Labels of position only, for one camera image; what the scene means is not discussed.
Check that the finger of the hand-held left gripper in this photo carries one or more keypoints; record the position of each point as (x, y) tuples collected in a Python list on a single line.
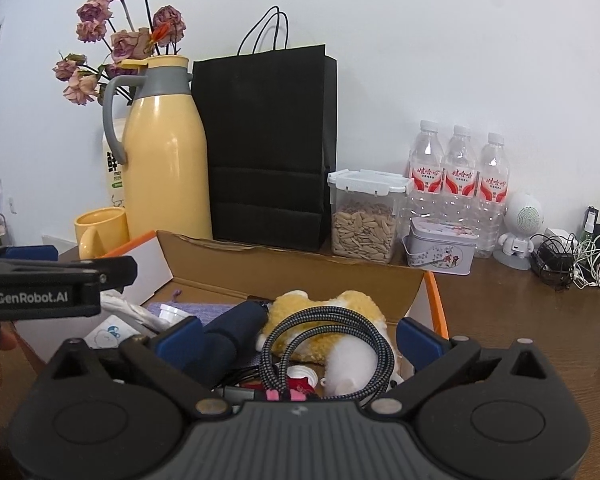
[(115, 270), (30, 252)]

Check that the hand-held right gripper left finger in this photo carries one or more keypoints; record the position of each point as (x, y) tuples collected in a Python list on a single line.
[(180, 340)]

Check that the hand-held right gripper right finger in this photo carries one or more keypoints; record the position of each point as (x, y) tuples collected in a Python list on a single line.
[(420, 342)]

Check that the purple knitted cloth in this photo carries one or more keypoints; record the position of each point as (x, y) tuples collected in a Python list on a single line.
[(200, 310)]

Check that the navy blue pouch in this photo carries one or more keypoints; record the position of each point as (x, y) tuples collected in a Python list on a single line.
[(230, 330)]

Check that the yellow white plush toy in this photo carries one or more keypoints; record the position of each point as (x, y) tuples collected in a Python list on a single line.
[(320, 330)]

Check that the red cardboard box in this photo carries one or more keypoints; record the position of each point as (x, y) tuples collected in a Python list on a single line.
[(280, 270)]

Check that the small white red bottle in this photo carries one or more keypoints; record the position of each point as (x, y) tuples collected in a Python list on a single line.
[(300, 382)]

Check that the yellow mug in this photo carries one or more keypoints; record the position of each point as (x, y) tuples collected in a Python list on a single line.
[(100, 232)]

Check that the white plastic wrapper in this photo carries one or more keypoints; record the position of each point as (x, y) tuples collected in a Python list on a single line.
[(130, 307)]

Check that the printed grey tin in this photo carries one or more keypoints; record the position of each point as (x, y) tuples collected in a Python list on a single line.
[(440, 250)]

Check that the white milk carton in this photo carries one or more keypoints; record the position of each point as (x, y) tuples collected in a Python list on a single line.
[(114, 170)]

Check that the yellow thermos jug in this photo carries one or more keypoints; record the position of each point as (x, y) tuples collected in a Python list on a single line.
[(165, 170)]

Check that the clear seed container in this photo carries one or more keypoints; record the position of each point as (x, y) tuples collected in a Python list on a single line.
[(362, 230)]

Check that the white robot figurine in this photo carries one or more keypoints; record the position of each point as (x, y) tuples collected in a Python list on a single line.
[(522, 217)]

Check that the clear water bottle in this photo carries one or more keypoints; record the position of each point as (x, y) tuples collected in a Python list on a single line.
[(459, 175), (492, 185), (426, 170)]

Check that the black paper bag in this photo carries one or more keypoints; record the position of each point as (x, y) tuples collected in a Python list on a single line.
[(270, 150)]

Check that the black charger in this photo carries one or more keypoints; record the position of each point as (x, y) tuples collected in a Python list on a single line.
[(592, 222)]

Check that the dried pink roses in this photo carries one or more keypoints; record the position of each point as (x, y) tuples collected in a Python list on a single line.
[(130, 42)]

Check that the white wall socket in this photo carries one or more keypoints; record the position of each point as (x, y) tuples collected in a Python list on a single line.
[(13, 206)]

